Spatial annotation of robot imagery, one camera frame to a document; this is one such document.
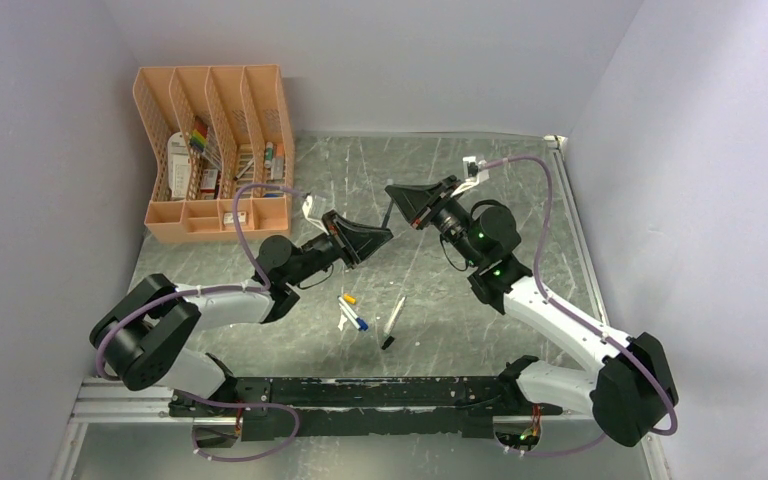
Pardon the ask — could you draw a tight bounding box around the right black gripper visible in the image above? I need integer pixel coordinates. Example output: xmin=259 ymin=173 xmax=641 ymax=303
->
xmin=386 ymin=176 xmax=483 ymax=267

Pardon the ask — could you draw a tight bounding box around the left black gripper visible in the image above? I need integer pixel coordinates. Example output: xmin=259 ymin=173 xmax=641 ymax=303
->
xmin=285 ymin=210 xmax=393 ymax=287

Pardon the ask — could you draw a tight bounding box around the thin black pen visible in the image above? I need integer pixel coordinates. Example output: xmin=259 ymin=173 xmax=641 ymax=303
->
xmin=380 ymin=201 xmax=394 ymax=228

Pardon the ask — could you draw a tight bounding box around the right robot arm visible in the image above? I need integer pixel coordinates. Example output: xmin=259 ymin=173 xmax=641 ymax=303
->
xmin=385 ymin=176 xmax=678 ymax=447

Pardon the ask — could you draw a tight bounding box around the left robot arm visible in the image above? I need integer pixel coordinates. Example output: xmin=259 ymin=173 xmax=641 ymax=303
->
xmin=89 ymin=211 xmax=393 ymax=416

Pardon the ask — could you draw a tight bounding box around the white pen blue cap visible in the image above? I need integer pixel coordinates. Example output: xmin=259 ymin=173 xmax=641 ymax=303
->
xmin=337 ymin=296 xmax=369 ymax=332

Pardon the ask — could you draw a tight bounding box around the silver marker pen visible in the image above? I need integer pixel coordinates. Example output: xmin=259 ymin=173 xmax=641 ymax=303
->
xmin=384 ymin=296 xmax=406 ymax=336

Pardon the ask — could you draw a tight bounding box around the black marker cap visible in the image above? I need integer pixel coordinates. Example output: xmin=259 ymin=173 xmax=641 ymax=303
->
xmin=380 ymin=335 xmax=395 ymax=350

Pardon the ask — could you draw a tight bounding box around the orange glue stick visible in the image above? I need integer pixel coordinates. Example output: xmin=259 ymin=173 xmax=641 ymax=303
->
xmin=271 ymin=144 xmax=285 ymax=180

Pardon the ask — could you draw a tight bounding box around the green glue stick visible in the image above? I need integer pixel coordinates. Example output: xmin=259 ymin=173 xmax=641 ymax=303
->
xmin=264 ymin=142 xmax=275 ymax=178

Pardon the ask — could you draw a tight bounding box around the small white box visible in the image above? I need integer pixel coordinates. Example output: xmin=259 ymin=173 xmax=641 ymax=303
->
xmin=222 ymin=211 xmax=247 ymax=227

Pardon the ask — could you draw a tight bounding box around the small red box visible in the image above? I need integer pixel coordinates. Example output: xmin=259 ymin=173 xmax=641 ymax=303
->
xmin=198 ymin=168 xmax=220 ymax=200

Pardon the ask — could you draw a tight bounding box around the orange plastic file organizer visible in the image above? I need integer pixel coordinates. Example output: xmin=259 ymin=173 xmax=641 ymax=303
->
xmin=132 ymin=64 xmax=295 ymax=244

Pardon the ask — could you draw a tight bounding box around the coloured marker set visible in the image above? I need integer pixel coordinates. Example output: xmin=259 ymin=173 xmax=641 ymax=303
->
xmin=189 ymin=116 xmax=209 ymax=156

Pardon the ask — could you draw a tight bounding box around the white paper box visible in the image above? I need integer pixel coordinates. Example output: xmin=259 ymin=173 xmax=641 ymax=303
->
xmin=167 ymin=132 xmax=191 ymax=201

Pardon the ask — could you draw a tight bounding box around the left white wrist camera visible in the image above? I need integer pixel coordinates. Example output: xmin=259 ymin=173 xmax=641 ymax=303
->
xmin=302 ymin=194 xmax=330 ymax=224

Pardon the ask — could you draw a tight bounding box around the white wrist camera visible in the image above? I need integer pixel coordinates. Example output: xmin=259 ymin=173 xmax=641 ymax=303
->
xmin=462 ymin=155 xmax=489 ymax=184
xmin=302 ymin=194 xmax=330 ymax=224

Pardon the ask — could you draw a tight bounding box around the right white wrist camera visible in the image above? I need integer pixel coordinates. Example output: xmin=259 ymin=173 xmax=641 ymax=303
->
xmin=462 ymin=155 xmax=489 ymax=184

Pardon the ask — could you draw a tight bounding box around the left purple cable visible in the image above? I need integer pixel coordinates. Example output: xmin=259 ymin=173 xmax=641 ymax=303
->
xmin=94 ymin=183 xmax=312 ymax=463

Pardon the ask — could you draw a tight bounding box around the purple cable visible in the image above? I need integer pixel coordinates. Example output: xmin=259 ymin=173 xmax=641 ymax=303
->
xmin=483 ymin=154 xmax=680 ymax=458
xmin=94 ymin=183 xmax=312 ymax=463

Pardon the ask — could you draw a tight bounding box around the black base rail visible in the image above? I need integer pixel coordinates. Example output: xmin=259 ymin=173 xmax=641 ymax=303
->
xmin=168 ymin=376 xmax=562 ymax=441

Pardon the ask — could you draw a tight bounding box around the aluminium frame rail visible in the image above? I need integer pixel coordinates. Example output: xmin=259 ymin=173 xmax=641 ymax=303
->
xmin=69 ymin=376 xmax=654 ymax=425

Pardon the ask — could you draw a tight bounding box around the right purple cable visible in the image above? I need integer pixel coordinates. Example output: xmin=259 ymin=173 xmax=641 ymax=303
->
xmin=483 ymin=154 xmax=680 ymax=458

